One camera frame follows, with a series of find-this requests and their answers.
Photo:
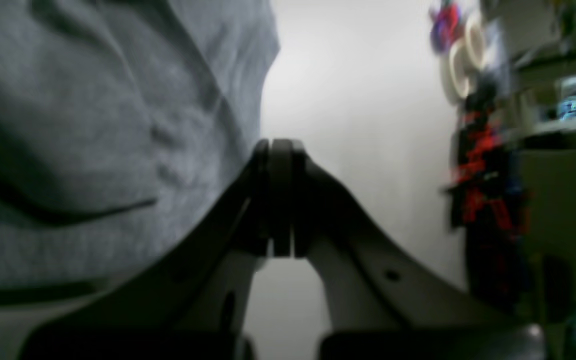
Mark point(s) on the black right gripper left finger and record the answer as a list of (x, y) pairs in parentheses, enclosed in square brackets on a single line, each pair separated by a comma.
[(190, 305)]

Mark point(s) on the grey T-shirt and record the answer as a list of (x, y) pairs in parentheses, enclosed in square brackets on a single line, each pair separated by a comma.
[(121, 123)]

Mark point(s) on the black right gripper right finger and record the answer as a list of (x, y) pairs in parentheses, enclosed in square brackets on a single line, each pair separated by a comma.
[(383, 305)]

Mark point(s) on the white tape rolls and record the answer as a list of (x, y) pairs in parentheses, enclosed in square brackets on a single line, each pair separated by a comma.
[(465, 61)]

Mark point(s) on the red black clutter pile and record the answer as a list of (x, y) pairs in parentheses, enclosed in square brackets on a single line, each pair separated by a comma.
[(487, 202)]

